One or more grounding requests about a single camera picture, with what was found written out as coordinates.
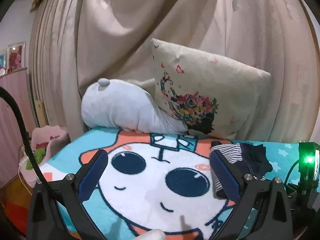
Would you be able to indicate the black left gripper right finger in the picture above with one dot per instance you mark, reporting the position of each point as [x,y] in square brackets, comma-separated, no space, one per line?
[268,197]

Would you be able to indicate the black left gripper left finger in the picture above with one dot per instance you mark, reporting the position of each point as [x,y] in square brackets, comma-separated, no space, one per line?
[45,220]

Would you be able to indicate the navy white striped pants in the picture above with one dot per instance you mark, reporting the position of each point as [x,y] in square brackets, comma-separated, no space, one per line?
[230,162]

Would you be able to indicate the white gloved right hand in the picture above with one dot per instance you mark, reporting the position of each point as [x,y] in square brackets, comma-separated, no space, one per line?
[154,234]

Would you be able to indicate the cartoon print fleece blanket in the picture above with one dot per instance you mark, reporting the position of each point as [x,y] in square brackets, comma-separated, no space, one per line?
[152,181]

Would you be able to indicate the floral print cream cushion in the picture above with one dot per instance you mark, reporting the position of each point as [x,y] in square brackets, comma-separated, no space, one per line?
[212,94]

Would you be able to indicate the light grey plush toy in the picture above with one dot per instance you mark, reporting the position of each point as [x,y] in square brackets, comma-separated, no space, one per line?
[114,103]

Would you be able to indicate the pink cabinet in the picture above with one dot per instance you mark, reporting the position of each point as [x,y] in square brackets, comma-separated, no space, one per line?
[15,84]

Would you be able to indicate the framed picture on cabinet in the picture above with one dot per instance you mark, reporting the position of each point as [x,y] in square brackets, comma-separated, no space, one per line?
[15,57]

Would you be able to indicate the beige curtain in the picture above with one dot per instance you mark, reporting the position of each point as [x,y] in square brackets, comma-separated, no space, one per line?
[75,42]

